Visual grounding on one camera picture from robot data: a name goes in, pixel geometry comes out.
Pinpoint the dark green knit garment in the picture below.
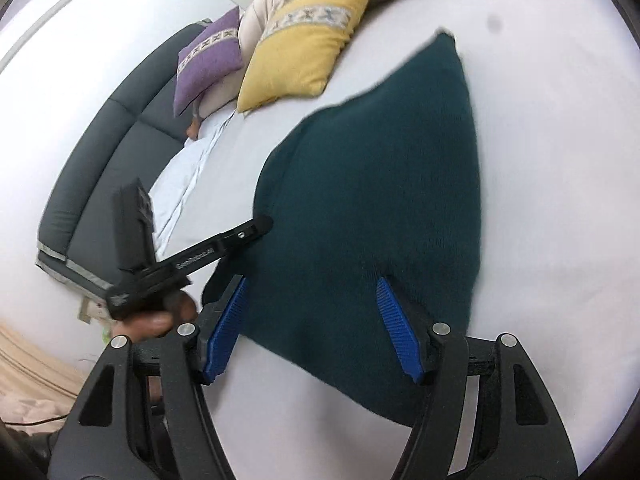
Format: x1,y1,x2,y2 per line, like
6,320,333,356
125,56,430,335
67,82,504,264
202,32,482,426

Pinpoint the person's left hand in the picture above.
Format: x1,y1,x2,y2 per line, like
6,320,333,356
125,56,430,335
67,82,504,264
111,290,198,342

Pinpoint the white pillow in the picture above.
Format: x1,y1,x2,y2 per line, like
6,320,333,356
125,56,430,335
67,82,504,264
150,133,220,259

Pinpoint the dark grey padded headboard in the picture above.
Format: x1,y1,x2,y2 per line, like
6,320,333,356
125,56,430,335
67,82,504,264
36,23,204,302

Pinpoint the orange-brown plush toy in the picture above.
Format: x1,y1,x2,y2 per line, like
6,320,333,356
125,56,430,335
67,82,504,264
186,116,201,141

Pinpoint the purple embroidered cushion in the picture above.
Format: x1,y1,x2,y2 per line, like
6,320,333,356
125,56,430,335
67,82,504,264
174,6,243,117

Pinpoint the yellow embroidered cushion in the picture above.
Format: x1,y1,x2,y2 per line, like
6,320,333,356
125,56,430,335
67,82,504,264
236,0,369,113

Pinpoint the white bed sheet mattress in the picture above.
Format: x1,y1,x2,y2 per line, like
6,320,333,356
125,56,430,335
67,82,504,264
165,0,639,474

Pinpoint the black cable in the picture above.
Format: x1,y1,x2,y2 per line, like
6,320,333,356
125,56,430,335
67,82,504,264
0,410,68,428

